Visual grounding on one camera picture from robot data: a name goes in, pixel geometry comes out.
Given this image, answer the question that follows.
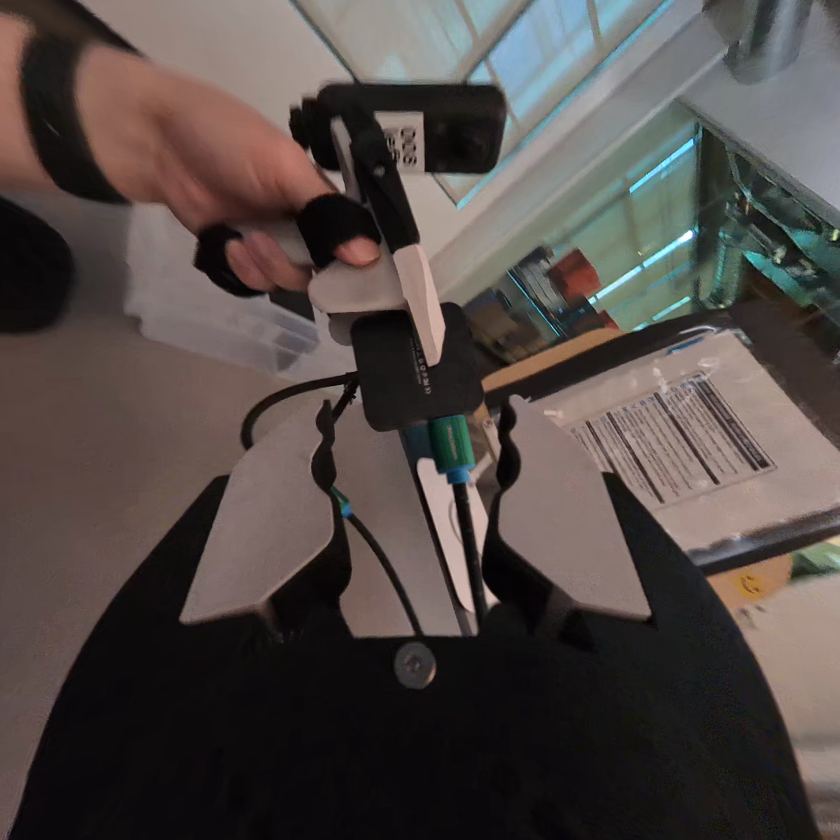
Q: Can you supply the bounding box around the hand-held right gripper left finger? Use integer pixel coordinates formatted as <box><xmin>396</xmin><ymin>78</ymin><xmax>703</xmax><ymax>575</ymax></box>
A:
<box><xmin>178</xmin><ymin>399</ymin><xmax>352</xmax><ymax>634</ymax></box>

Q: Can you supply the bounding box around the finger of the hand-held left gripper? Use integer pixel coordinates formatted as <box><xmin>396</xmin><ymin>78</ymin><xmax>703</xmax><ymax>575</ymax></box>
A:
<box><xmin>307</xmin><ymin>258</ymin><xmax>413</xmax><ymax>349</ymax></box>
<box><xmin>392</xmin><ymin>241</ymin><xmax>448</xmax><ymax>367</ymax></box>

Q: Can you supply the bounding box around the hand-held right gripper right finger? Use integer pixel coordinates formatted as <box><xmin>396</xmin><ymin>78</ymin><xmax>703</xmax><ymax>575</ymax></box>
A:
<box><xmin>482</xmin><ymin>395</ymin><xmax>659</xmax><ymax>634</ymax></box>

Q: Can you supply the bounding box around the black hdmi adapter hub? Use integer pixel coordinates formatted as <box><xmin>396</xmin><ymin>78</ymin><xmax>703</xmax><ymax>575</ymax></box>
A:
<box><xmin>350</xmin><ymin>303</ymin><xmax>485</xmax><ymax>433</ymax></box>

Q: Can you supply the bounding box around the thin black hub cable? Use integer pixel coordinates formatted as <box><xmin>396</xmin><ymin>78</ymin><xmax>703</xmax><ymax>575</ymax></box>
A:
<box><xmin>241</xmin><ymin>371</ymin><xmax>362</xmax><ymax>452</ymax></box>

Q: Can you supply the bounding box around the clear plastic bin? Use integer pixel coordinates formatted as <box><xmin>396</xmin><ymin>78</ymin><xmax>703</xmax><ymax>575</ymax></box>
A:
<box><xmin>123</xmin><ymin>200</ymin><xmax>322</xmax><ymax>376</ymax></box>

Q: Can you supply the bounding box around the person's left hand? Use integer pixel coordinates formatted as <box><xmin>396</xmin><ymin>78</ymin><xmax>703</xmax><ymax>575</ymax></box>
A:
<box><xmin>79</xmin><ymin>49</ymin><xmax>383</xmax><ymax>294</ymax></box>

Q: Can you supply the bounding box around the large paned window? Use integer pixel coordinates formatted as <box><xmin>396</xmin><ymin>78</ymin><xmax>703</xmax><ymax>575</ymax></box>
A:
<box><xmin>289</xmin><ymin>0</ymin><xmax>697</xmax><ymax>204</ymax></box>

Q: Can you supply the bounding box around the laminated instruction sheet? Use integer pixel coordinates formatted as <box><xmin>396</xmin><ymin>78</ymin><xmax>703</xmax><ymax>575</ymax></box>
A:
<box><xmin>525</xmin><ymin>331</ymin><xmax>840</xmax><ymax>555</ymax></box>

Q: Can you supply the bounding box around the red storage crate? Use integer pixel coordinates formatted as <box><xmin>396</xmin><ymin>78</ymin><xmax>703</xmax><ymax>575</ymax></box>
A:
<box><xmin>548</xmin><ymin>248</ymin><xmax>601</xmax><ymax>290</ymax></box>

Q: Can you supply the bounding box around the glass partition window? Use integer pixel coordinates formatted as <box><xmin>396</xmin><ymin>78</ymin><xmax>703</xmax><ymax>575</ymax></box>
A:
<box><xmin>453</xmin><ymin>118</ymin><xmax>700</xmax><ymax>329</ymax></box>

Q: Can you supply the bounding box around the black wrist band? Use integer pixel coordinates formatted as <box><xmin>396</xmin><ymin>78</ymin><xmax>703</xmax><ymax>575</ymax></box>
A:
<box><xmin>18</xmin><ymin>31</ymin><xmax>135</xmax><ymax>206</ymax></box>

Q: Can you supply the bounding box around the silver ceiling duct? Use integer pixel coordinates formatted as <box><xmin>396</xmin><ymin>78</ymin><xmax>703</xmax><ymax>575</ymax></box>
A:
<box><xmin>705</xmin><ymin>0</ymin><xmax>815</xmax><ymax>83</ymax></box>

